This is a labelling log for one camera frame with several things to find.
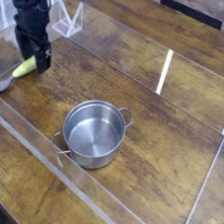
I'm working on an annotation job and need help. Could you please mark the stainless steel pot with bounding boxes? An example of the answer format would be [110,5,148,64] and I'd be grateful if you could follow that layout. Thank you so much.
[52,100,134,170]

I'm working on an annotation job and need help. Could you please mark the black strip on table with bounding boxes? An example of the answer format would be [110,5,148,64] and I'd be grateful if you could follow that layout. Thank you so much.
[160,0,222,30]

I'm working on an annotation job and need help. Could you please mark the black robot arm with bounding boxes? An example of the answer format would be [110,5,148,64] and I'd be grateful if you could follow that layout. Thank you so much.
[12,0,52,73]

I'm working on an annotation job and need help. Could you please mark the clear acrylic triangle bracket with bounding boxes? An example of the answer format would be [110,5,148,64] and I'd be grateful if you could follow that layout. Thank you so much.
[52,0,84,38]

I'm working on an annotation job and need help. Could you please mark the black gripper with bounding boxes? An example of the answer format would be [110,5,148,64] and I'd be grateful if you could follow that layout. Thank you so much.
[13,0,52,73]

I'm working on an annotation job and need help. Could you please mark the clear acrylic front barrier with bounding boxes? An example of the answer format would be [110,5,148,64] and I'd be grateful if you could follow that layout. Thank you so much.
[0,98,146,224]

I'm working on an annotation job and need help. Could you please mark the green handled metal spoon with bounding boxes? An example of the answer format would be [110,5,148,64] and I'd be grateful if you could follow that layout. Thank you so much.
[0,56,37,93]

